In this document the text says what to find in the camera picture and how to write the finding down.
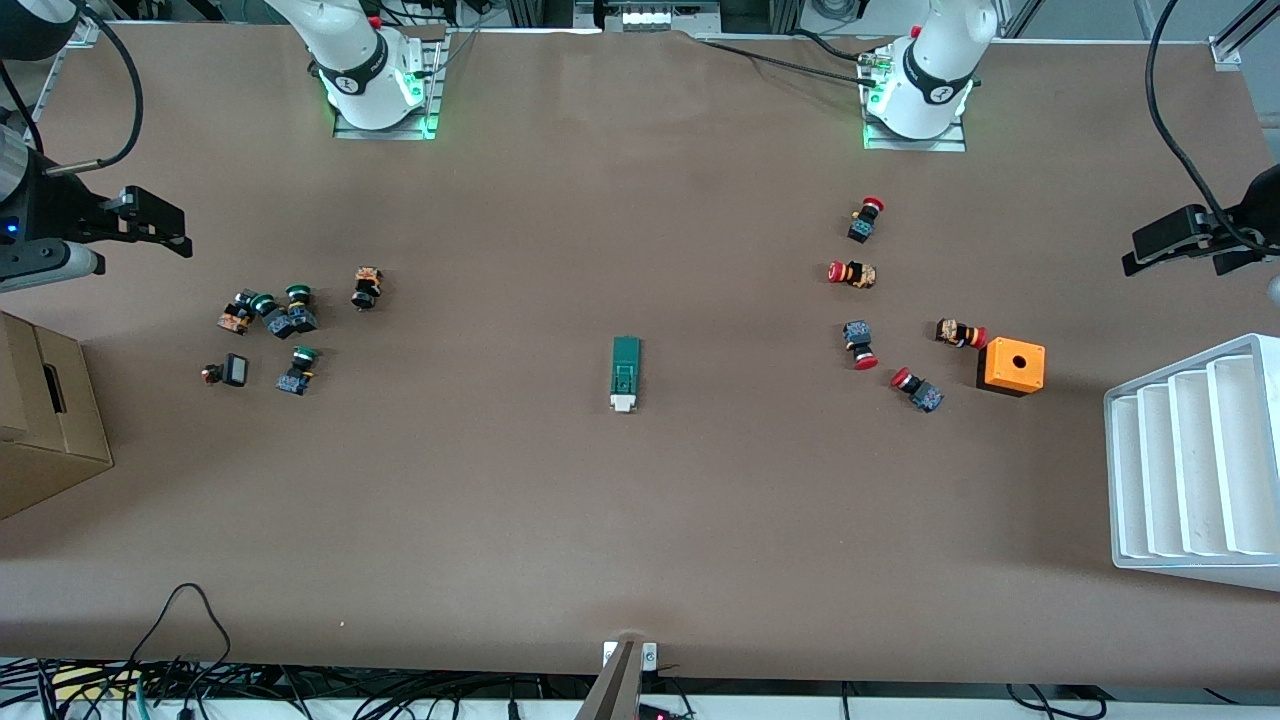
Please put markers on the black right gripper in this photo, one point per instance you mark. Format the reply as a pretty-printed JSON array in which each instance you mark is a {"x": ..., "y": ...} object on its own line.
[{"x": 55, "y": 208}]

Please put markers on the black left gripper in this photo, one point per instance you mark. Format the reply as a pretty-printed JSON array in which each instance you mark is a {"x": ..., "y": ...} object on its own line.
[{"x": 1258, "y": 212}]

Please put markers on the green load switch white lever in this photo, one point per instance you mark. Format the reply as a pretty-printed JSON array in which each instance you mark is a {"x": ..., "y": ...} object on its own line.
[{"x": 625, "y": 365}]

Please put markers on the black button with orange block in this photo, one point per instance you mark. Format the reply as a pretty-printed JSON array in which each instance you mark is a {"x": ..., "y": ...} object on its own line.
[
  {"x": 366, "y": 290},
  {"x": 235, "y": 319}
]

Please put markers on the green button with blue block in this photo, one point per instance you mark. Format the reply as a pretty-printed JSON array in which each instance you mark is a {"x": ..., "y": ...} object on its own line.
[
  {"x": 302, "y": 318},
  {"x": 296, "y": 376},
  {"x": 278, "y": 322}
]

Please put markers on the black square button red stem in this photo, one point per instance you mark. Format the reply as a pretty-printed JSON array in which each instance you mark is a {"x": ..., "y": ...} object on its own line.
[{"x": 235, "y": 370}]

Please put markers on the orange box with round hole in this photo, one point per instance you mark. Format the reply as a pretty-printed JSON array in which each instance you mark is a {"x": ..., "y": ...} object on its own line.
[{"x": 1012, "y": 368}]

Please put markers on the white slotted rack tray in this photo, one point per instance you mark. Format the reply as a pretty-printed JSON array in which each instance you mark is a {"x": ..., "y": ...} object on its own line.
[{"x": 1190, "y": 470}]

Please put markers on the brown cardboard box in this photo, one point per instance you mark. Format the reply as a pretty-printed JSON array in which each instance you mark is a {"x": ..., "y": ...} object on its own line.
[{"x": 40, "y": 430}]

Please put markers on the red button with orange block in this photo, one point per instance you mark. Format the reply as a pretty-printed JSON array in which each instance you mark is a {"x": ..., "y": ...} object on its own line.
[
  {"x": 955, "y": 332},
  {"x": 858, "y": 274}
]

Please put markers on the red button with blue block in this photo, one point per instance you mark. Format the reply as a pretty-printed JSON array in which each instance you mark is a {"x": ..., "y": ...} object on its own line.
[
  {"x": 858, "y": 338},
  {"x": 863, "y": 225},
  {"x": 922, "y": 393}
]

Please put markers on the yellow power strip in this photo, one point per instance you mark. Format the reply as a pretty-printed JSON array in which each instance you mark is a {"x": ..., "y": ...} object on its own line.
[{"x": 90, "y": 682}]

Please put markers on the white lit device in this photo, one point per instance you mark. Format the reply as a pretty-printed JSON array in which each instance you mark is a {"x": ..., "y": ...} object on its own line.
[{"x": 650, "y": 18}]

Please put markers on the aluminium frame profile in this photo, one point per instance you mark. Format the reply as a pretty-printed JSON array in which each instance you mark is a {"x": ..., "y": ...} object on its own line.
[
  {"x": 58, "y": 85},
  {"x": 1228, "y": 50}
]

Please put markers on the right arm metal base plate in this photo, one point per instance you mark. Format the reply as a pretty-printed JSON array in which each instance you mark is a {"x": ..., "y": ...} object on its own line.
[{"x": 385, "y": 133}]

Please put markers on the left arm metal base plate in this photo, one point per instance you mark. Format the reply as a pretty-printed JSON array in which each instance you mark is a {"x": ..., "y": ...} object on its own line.
[{"x": 915, "y": 145}]

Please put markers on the brown camera mount beam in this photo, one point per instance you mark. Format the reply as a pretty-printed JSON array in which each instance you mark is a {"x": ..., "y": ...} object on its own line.
[{"x": 615, "y": 690}]

